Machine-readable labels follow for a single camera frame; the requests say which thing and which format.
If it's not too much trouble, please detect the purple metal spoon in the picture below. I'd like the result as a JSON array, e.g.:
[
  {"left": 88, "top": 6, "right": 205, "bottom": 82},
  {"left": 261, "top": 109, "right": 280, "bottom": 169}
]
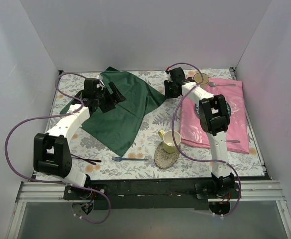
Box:
[{"left": 72, "top": 155, "right": 102, "bottom": 164}]

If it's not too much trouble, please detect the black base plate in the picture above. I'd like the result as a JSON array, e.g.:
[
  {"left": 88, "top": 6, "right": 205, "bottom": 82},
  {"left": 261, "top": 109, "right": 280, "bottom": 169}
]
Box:
[{"left": 63, "top": 178, "right": 239, "bottom": 210}]

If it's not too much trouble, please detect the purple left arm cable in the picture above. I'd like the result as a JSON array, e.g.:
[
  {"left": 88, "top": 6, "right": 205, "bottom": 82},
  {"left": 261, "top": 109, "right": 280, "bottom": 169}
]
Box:
[{"left": 5, "top": 72, "right": 111, "bottom": 224}]

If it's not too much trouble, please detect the pink satin placemat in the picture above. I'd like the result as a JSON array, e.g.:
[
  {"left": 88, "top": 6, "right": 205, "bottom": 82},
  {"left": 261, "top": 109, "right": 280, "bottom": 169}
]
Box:
[{"left": 180, "top": 77, "right": 249, "bottom": 154}]

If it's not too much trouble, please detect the dark green cloth napkin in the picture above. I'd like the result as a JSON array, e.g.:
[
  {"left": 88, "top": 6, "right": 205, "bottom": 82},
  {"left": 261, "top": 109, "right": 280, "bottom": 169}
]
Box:
[{"left": 59, "top": 66, "right": 166, "bottom": 158}]

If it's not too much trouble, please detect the aluminium frame rail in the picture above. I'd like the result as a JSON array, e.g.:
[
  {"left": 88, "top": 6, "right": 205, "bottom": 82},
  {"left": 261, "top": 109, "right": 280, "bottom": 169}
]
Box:
[{"left": 7, "top": 178, "right": 291, "bottom": 239}]

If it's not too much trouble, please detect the speckled round coaster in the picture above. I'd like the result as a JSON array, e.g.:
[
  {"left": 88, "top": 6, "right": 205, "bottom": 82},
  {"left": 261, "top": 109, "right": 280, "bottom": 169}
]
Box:
[{"left": 153, "top": 143, "right": 180, "bottom": 169}]

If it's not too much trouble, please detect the cream enamel mug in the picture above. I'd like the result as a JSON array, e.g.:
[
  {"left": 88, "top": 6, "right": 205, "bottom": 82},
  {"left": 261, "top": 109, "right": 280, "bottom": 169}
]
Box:
[{"left": 193, "top": 73, "right": 209, "bottom": 90}]

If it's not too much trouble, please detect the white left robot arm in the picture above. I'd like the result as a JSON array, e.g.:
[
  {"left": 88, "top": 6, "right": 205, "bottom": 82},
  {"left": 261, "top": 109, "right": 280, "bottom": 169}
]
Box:
[{"left": 33, "top": 76, "right": 126, "bottom": 199}]

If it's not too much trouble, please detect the blue plastic fork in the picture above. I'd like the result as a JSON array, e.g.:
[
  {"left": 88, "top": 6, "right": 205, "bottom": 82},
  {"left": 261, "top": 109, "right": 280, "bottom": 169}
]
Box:
[{"left": 112, "top": 156, "right": 148, "bottom": 162}]

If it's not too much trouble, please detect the yellow-green mug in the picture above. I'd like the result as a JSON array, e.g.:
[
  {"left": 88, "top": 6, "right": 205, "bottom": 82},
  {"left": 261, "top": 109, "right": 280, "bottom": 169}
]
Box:
[{"left": 158, "top": 130, "right": 181, "bottom": 153}]

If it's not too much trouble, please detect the silver spoon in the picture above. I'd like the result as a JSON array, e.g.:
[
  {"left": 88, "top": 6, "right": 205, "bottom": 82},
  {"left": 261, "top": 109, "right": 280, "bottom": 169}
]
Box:
[{"left": 208, "top": 82, "right": 236, "bottom": 87}]

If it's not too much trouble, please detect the floral tablecloth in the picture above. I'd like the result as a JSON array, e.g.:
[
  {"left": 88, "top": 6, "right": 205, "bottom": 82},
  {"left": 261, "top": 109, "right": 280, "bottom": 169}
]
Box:
[{"left": 35, "top": 69, "right": 265, "bottom": 182}]

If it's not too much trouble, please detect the white plate green rim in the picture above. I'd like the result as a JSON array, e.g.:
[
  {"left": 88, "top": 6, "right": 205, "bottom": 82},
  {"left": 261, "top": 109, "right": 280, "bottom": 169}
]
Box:
[{"left": 194, "top": 102, "right": 232, "bottom": 117}]

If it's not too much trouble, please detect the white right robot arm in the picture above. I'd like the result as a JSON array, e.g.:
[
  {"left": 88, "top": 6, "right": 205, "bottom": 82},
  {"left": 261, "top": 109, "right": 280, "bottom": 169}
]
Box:
[{"left": 164, "top": 67, "right": 235, "bottom": 198}]

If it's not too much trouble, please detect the silver fork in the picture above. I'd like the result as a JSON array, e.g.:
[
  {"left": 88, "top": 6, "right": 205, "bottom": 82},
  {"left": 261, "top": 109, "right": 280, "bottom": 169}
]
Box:
[{"left": 227, "top": 139, "right": 241, "bottom": 143}]

